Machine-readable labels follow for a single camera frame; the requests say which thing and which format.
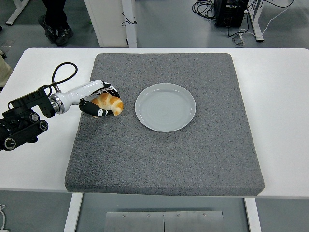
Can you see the golden croissant bread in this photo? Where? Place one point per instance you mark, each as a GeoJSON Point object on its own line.
{"type": "Point", "coordinates": [109, 101]}

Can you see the grey metal plate with screws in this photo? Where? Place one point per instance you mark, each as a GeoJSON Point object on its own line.
{"type": "Point", "coordinates": [164, 221]}

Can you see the white desk leg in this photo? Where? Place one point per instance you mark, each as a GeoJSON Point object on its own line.
{"type": "Point", "coordinates": [17, 12]}
{"type": "Point", "coordinates": [257, 21]}

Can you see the person's legs and feet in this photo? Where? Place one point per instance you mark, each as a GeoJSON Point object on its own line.
{"type": "Point", "coordinates": [55, 14]}

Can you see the light grey round plate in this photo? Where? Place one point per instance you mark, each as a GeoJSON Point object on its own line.
{"type": "Point", "coordinates": [164, 108]}

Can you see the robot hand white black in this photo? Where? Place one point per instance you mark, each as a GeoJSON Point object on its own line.
{"type": "Point", "coordinates": [79, 93]}

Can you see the person's leg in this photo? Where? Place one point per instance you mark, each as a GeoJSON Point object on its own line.
{"type": "Point", "coordinates": [4, 70]}

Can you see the white cabinet panel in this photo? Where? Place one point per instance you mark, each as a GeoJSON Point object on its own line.
{"type": "Point", "coordinates": [108, 21]}

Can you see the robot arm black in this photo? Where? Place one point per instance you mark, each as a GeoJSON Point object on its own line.
{"type": "Point", "coordinates": [24, 130]}

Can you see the black computer case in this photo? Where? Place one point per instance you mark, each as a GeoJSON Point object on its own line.
{"type": "Point", "coordinates": [229, 14]}

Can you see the grey floor socket box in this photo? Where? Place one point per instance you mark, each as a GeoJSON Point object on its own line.
{"type": "Point", "coordinates": [239, 39]}

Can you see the white table leg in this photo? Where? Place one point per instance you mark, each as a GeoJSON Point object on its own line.
{"type": "Point", "coordinates": [253, 215]}
{"type": "Point", "coordinates": [72, 212]}

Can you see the grey speckled mat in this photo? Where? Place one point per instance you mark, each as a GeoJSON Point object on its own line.
{"type": "Point", "coordinates": [157, 157]}

